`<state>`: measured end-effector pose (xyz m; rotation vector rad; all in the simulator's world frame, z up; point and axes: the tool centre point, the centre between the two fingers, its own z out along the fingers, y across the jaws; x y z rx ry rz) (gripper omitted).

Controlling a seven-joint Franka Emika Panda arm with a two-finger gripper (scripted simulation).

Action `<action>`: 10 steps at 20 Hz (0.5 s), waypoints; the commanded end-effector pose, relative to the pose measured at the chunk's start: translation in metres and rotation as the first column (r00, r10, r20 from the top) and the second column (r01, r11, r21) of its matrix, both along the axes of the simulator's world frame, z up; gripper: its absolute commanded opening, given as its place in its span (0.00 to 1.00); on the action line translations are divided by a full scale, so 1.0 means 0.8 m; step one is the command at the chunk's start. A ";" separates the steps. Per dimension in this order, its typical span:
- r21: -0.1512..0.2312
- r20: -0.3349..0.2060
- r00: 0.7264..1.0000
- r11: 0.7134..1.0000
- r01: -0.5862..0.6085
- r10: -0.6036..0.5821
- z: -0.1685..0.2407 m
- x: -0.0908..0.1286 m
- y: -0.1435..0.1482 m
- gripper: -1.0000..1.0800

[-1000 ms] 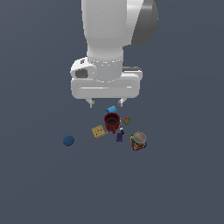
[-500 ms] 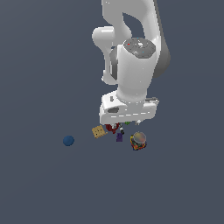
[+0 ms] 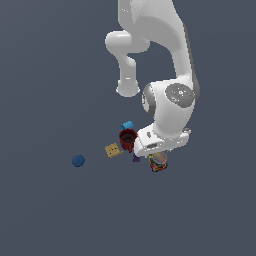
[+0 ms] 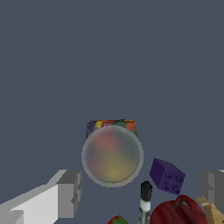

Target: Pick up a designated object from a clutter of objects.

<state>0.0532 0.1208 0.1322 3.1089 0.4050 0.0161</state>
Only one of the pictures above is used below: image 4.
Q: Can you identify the dark red apple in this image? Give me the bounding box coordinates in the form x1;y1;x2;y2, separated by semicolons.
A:
149;194;209;224

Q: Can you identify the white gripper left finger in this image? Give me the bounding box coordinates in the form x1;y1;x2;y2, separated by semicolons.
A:
0;169;83;224

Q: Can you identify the red strawberry with green leaves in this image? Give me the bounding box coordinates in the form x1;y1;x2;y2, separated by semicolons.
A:
107;214;130;224

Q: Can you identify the black capped white marker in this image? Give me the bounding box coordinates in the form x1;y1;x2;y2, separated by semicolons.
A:
138;179;154;224

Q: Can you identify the tan wooden block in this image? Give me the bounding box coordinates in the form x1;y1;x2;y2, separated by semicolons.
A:
194;195;224;224

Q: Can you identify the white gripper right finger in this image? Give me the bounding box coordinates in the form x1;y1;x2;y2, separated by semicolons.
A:
199;169;224;215

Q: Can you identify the purple toy building brick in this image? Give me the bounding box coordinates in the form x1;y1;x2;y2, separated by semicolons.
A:
149;157;186;196

